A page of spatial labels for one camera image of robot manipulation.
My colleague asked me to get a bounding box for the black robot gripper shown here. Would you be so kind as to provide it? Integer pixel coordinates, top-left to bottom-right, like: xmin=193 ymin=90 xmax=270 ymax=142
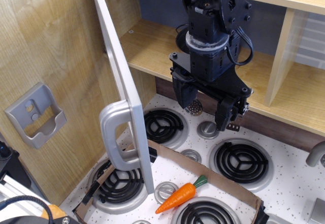
xmin=170 ymin=51 xmax=251 ymax=132

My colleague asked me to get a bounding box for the grey toy microwave door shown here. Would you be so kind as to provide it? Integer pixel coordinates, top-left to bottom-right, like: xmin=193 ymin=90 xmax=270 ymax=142
xmin=94 ymin=0 xmax=154 ymax=194

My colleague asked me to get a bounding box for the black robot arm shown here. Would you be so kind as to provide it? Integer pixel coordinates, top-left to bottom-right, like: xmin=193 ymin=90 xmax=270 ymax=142
xmin=170 ymin=0 xmax=253 ymax=131

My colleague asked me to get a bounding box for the hanging metal strainer spoon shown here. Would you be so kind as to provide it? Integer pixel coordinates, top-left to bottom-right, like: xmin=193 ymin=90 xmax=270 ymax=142
xmin=185 ymin=100 xmax=203 ymax=116

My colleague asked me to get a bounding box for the grey back stove knob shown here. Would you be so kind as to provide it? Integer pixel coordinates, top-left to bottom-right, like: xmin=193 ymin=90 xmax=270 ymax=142
xmin=197 ymin=121 xmax=219 ymax=139

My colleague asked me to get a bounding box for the grey stove knob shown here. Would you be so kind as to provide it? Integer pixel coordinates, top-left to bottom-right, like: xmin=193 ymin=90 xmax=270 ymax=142
xmin=197 ymin=121 xmax=219 ymax=139
xmin=181 ymin=149 xmax=202 ymax=164
xmin=154 ymin=181 xmax=178 ymax=204

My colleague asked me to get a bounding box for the hanging small spatula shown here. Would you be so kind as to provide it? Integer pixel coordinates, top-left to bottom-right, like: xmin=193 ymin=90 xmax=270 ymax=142
xmin=226 ymin=122 xmax=240 ymax=132

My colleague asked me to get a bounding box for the back left stove burner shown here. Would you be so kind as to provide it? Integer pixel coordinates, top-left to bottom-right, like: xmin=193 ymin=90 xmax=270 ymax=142
xmin=144 ymin=108 xmax=189 ymax=150

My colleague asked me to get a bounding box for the stove burner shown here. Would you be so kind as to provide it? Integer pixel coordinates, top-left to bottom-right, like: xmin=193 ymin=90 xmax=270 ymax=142
xmin=170 ymin=197 xmax=241 ymax=224
xmin=144 ymin=108 xmax=189 ymax=150
xmin=92 ymin=169 xmax=148 ymax=214
xmin=208 ymin=138 xmax=274 ymax=193

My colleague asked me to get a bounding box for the grey middle stove knob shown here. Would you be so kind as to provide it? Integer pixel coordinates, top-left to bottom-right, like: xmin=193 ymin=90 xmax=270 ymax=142
xmin=181 ymin=149 xmax=202 ymax=164

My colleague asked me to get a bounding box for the steel pot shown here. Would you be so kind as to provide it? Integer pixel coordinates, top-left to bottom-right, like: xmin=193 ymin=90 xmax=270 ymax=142
xmin=175 ymin=24 xmax=189 ymax=54

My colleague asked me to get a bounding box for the back right stove burner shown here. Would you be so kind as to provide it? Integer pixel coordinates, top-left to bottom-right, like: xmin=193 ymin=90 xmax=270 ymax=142
xmin=208 ymin=138 xmax=274 ymax=193

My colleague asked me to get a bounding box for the orange toy carrot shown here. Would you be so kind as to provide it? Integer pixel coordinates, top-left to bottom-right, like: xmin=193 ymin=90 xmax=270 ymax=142
xmin=155 ymin=175 xmax=208 ymax=214

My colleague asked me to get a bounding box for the grey front stove knob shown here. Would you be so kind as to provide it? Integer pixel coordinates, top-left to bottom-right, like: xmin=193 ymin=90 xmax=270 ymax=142
xmin=154 ymin=181 xmax=178 ymax=204

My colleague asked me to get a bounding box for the front right stove burner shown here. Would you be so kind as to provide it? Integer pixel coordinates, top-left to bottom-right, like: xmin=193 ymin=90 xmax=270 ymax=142
xmin=170 ymin=197 xmax=241 ymax=224

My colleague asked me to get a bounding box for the grey faucet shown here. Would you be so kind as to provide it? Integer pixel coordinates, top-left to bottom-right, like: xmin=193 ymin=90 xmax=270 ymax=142
xmin=306 ymin=141 xmax=325 ymax=167

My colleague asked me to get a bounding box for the front left stove burner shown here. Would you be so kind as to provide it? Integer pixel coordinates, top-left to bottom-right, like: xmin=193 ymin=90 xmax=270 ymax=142
xmin=92 ymin=169 xmax=148 ymax=214

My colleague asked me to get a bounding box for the orange object bottom left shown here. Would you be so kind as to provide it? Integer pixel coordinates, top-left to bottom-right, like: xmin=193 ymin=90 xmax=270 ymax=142
xmin=40 ymin=204 xmax=66 ymax=219

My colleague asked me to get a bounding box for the black device left edge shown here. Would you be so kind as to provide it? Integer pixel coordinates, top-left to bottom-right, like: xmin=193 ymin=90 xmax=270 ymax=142
xmin=1 ymin=141 xmax=31 ymax=188

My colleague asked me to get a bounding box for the grey wall phone holder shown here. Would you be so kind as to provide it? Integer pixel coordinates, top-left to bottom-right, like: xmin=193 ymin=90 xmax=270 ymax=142
xmin=5 ymin=82 xmax=67 ymax=149

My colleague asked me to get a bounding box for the black braided cable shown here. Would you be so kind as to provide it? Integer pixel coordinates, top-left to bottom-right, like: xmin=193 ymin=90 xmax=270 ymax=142
xmin=0 ymin=195 xmax=54 ymax=224

